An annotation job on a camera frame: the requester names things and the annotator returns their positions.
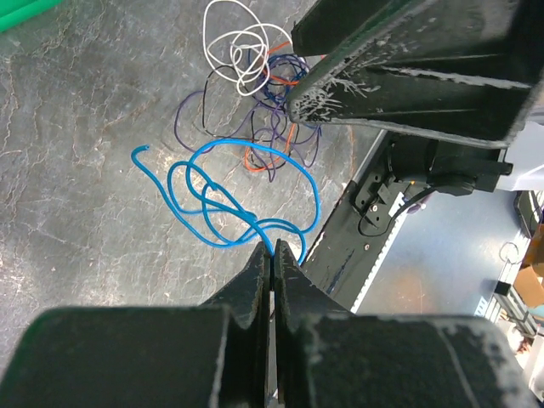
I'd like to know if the grey slotted cable duct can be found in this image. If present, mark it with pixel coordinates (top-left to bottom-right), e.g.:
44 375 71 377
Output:
350 214 407 314

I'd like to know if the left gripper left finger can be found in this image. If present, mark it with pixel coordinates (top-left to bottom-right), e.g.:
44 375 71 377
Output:
1 244 271 407

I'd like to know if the green compartment bin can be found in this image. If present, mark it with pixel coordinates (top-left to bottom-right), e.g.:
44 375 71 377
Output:
0 0 61 32

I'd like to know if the purple thin cable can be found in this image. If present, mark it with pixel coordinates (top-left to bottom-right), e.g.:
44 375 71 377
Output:
173 54 324 184

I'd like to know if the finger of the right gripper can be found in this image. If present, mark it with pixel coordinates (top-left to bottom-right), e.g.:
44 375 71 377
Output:
287 0 543 149
291 0 393 57

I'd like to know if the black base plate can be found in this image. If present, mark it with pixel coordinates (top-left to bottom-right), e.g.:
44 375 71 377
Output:
299 129 439 311

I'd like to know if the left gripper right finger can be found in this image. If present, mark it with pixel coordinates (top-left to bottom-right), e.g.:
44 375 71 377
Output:
273 241 536 407

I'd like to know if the dark blue cable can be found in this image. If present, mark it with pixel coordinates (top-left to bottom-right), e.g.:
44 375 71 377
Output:
201 54 311 171

